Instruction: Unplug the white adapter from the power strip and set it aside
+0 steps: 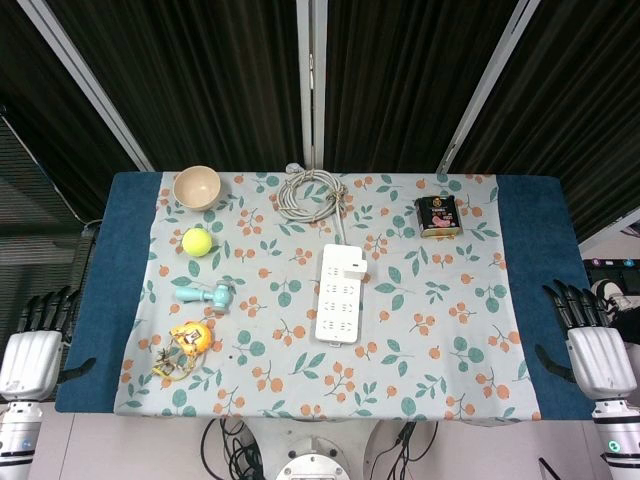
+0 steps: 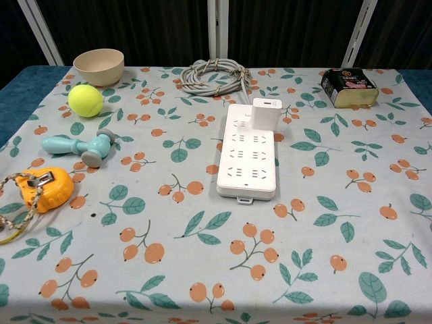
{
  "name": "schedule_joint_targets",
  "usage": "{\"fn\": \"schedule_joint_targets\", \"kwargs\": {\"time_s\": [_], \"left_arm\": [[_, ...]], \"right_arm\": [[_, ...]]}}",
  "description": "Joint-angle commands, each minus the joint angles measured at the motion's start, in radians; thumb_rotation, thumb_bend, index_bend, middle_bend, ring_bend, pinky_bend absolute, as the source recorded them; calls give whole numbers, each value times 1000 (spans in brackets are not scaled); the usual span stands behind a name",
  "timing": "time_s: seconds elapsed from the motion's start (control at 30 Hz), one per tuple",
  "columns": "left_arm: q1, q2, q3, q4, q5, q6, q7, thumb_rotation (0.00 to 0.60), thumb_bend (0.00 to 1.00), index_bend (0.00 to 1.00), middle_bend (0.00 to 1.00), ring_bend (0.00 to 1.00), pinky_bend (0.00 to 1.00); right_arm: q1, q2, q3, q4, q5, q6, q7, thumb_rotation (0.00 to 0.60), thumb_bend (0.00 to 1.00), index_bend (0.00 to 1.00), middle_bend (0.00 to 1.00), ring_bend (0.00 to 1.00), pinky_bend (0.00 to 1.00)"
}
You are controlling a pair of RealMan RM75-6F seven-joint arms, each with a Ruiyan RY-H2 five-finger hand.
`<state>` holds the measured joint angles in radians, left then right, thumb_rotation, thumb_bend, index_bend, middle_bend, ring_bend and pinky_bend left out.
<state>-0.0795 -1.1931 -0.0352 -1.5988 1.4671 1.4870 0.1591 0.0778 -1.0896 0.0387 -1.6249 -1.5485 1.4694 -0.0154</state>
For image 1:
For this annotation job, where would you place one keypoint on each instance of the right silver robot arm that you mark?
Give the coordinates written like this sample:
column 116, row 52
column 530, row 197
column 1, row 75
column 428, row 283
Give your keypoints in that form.
column 617, row 440

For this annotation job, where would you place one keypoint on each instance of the teal toy hammer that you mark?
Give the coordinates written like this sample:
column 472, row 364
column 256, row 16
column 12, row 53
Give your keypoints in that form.
column 210, row 295

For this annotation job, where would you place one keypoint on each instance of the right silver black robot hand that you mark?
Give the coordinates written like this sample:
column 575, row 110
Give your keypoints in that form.
column 597, row 362

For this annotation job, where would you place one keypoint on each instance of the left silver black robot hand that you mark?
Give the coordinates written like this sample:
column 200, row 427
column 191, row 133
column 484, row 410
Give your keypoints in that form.
column 30, row 362

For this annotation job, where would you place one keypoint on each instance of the floral patterned tablecloth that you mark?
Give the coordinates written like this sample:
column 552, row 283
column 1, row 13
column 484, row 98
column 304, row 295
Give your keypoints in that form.
column 320, row 380

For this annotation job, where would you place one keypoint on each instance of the blue table mat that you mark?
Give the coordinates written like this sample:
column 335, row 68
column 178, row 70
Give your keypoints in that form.
column 85, row 310

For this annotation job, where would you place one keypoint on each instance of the black white shoe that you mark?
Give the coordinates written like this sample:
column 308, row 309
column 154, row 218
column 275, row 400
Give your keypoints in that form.
column 617, row 305

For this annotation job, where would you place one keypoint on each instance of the yellow tennis ball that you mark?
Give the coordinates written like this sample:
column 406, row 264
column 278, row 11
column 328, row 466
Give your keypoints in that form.
column 197, row 242

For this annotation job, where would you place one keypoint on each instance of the black pleated curtain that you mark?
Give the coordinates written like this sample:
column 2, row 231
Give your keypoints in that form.
column 190, row 75
column 35, row 150
column 575, row 110
column 410, row 75

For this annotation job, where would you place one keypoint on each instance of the white slanted frame post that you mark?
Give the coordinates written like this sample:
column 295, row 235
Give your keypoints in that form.
column 85, row 85
column 482, row 85

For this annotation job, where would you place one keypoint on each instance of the white vertical frame post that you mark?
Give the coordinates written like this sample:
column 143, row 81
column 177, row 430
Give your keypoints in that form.
column 311, row 80

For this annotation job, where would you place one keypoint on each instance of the beige bowl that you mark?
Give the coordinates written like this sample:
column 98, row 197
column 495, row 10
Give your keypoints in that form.
column 196, row 187

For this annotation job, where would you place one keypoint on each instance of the white plug adapter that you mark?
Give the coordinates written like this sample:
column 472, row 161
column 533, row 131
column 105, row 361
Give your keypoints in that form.
column 359, row 272

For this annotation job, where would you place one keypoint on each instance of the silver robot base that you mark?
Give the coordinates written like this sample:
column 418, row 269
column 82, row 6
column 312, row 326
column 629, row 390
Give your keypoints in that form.
column 315, row 460

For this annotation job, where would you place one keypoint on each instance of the white power strip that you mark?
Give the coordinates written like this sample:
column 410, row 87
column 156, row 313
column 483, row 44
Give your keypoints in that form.
column 340, row 300

